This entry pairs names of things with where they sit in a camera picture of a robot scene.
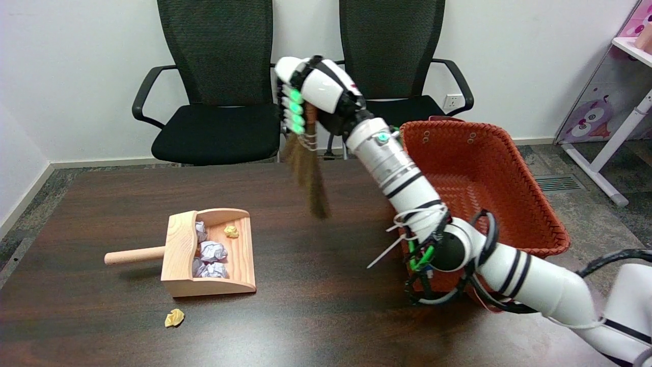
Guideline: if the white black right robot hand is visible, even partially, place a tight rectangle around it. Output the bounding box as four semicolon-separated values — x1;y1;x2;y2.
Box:
274;55;370;137

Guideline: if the brown straw hand broom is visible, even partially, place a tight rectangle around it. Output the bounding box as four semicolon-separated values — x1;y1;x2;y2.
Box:
283;104;332;221

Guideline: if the black mesh office chair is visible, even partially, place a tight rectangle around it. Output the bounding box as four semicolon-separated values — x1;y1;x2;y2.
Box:
131;0;296;166
325;0;474;161

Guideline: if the long white zip tie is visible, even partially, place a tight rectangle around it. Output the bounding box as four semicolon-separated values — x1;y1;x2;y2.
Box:
367;234;408;269

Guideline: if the red woven basket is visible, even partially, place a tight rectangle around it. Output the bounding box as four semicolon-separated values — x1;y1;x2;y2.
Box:
397;116;571;312

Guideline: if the grey floor vent grille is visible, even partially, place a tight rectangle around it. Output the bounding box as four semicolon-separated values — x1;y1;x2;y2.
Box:
532;174;586;193

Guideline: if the white pink owl print shelf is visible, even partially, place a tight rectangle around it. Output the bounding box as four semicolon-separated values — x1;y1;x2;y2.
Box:
554;0;652;207

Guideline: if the green robot cable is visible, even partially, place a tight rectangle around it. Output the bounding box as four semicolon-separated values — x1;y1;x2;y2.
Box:
407;240;436;272

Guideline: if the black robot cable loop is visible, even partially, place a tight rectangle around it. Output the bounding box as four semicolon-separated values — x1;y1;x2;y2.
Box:
404;209;540;314

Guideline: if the wooden dustpan with handle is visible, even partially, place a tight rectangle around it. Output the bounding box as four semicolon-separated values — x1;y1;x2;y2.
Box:
104;208;257;298

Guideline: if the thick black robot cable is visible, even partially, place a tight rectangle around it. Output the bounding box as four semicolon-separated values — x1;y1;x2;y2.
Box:
576;249;652;278

